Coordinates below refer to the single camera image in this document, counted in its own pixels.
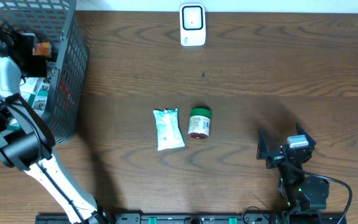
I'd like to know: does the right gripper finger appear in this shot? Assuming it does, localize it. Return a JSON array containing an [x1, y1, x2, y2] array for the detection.
[[296, 123, 316, 146], [256, 129, 268, 160]]

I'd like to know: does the green lid jar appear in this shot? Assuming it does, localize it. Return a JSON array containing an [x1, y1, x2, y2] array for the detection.
[[188, 108, 211, 139]]

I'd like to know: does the light teal wipes packet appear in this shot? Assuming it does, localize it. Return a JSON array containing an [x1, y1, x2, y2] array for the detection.
[[153, 108, 185, 151]]

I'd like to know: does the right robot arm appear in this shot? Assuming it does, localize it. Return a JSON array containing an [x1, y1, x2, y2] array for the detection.
[[256, 123, 329, 212]]

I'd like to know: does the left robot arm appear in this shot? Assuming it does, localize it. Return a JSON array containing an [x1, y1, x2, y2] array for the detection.
[[0, 28, 110, 223]]

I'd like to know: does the white barcode scanner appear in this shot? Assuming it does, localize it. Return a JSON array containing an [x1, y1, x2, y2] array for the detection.
[[179, 4, 206, 47]]

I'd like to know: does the green white flat package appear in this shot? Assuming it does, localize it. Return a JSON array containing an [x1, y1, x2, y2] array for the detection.
[[20, 77, 50, 117]]

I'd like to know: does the grey plastic mesh basket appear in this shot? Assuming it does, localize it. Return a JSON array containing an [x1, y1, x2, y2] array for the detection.
[[0, 0, 88, 144]]

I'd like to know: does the orange small box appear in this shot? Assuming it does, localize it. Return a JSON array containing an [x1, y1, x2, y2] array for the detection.
[[32, 42, 52, 58]]

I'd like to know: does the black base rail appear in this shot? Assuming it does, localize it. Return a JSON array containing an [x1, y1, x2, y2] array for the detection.
[[35, 212, 341, 224]]

